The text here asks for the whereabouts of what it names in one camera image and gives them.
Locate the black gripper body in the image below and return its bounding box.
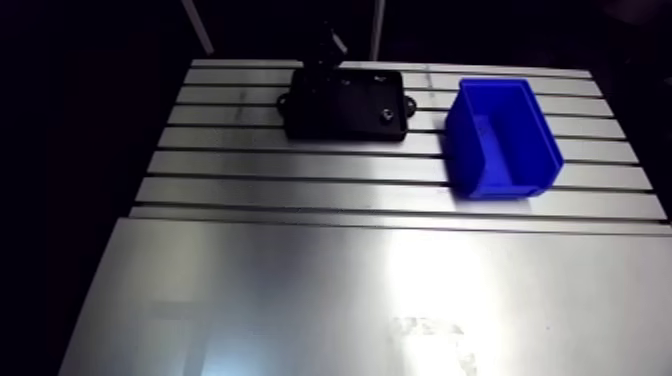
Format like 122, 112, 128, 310
303, 21, 349, 73

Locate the black tray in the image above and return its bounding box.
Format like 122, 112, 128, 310
275, 68, 418, 143

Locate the blue bin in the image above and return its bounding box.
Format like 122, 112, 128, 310
444, 77, 566, 201

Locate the pale metal post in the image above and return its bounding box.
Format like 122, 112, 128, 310
181, 0, 215, 57
369, 0, 387, 62

